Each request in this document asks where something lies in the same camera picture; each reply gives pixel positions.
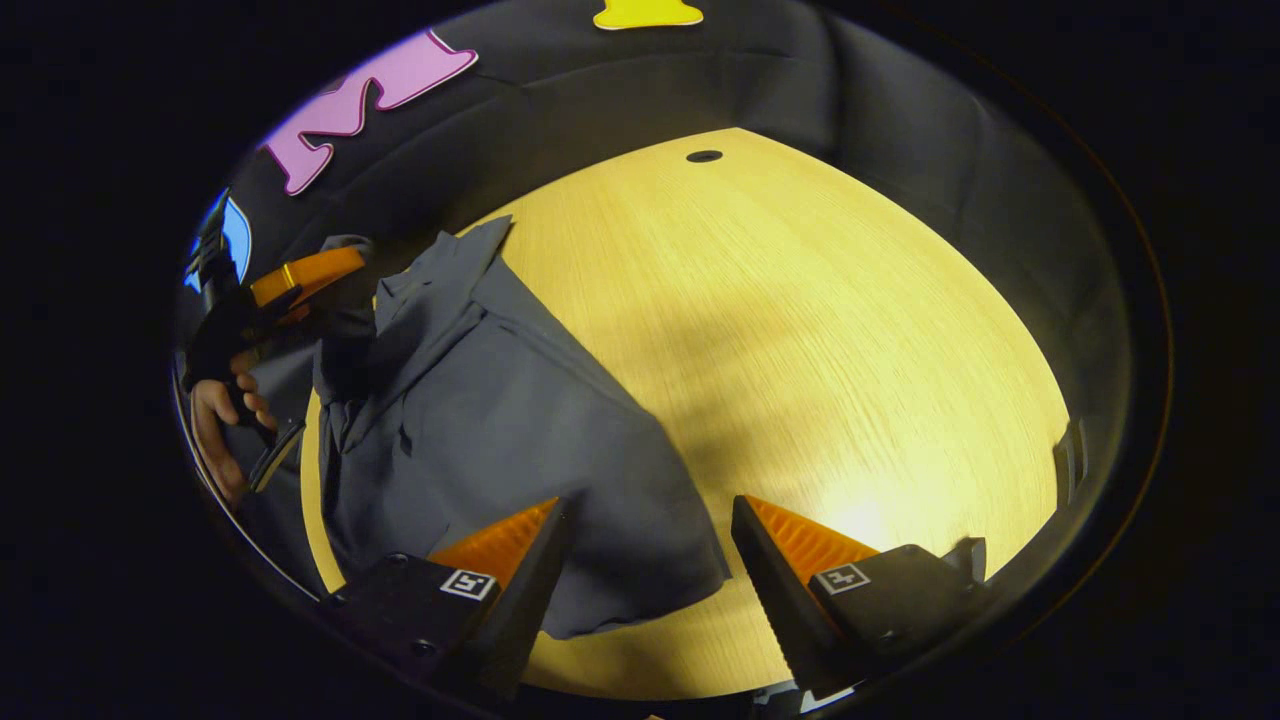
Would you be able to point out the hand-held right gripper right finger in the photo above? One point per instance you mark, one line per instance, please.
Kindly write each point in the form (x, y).
(775, 610)

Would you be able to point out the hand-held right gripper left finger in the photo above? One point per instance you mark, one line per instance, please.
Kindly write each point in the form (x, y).
(525, 610)

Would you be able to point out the grey collared shirt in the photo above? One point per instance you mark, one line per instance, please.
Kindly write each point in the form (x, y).
(500, 420)

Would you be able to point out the black backdrop cloth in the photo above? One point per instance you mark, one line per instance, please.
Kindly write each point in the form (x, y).
(620, 80)

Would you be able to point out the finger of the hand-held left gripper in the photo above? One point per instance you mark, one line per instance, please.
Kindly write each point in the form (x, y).
(310, 272)

